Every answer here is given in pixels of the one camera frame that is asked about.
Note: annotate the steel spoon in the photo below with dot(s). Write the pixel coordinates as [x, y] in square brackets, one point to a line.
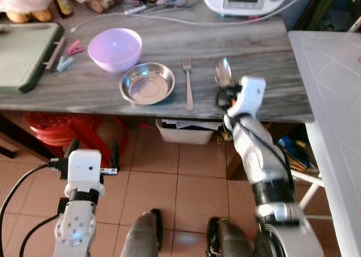
[223, 72]

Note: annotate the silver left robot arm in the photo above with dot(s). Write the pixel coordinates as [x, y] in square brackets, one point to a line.
[76, 229]

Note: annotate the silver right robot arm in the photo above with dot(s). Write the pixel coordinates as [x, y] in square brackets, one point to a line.
[268, 172]

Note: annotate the red plastic stool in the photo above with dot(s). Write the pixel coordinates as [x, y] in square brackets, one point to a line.
[62, 130]

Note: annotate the steel fork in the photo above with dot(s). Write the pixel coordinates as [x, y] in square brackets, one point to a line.
[188, 85]

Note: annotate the white plastic bin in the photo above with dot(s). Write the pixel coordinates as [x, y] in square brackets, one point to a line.
[186, 134]

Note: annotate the grey left robot leg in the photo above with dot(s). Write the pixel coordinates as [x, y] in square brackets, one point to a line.
[141, 237]

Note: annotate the grey robot leg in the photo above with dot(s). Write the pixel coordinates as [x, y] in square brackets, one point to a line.
[141, 237]
[231, 240]

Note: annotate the round steel dish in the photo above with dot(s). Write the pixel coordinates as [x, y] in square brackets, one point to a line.
[146, 85]

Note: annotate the blue yellow bag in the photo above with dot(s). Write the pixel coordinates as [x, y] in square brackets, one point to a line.
[293, 150]

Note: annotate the blue clothespin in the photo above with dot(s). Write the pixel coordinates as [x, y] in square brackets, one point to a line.
[64, 64]

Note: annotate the white kitchen appliance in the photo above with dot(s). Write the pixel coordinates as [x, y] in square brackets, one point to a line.
[248, 4]

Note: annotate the pink clothespin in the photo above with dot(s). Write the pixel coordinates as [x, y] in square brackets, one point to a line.
[74, 47]

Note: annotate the green cutting board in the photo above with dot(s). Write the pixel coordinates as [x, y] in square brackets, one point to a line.
[25, 57]

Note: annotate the purple plastic bowl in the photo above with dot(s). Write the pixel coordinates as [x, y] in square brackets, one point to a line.
[114, 48]

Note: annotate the grey right robot leg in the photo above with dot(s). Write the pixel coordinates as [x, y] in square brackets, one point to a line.
[231, 240]

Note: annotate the brown glass bottle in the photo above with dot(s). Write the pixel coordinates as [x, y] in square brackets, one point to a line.
[63, 2]

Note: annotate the pale plush toy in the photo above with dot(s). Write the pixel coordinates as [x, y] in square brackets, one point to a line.
[25, 0]

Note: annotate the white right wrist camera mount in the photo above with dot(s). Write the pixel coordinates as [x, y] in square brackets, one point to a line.
[250, 96]

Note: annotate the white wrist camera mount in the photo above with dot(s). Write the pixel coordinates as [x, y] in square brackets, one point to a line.
[250, 96]
[84, 169]

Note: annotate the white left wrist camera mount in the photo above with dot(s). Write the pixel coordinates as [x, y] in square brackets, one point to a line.
[84, 169]

